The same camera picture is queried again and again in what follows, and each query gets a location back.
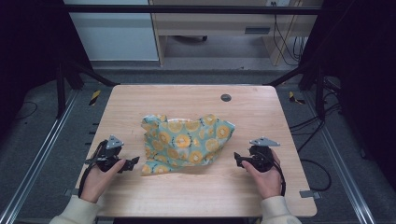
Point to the yellow black striped tape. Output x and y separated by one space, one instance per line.
292 97
95 97

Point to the black metal stand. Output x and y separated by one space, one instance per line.
60 90
319 93

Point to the grey metal table bracket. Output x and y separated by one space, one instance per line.
309 194
70 192

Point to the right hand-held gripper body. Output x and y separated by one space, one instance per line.
262 157

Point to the black horizontal frame bar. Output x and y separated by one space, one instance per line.
186 9

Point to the person's left hand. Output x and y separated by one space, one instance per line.
96 183

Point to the person's right hand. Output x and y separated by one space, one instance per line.
269 183

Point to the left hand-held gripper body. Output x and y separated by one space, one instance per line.
109 155

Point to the green cloth with orange print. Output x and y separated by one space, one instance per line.
186 141

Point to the white cabinet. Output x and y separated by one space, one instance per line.
118 37

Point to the dark curtain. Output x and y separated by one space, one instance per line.
364 77
31 46

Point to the aluminium floor rail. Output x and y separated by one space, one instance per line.
342 161
37 155

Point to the light wooden desk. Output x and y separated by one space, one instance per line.
211 21

